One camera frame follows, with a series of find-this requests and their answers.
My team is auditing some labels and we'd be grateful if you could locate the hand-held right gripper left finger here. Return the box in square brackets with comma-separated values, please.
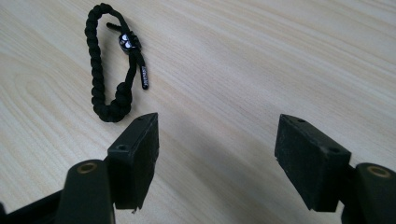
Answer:
[106, 112, 160, 211]

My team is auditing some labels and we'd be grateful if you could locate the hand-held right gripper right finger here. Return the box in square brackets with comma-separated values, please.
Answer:
[274, 113, 353, 213]

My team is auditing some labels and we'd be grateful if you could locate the black braided bracelet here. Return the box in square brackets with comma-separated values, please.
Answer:
[84, 2, 150, 123]

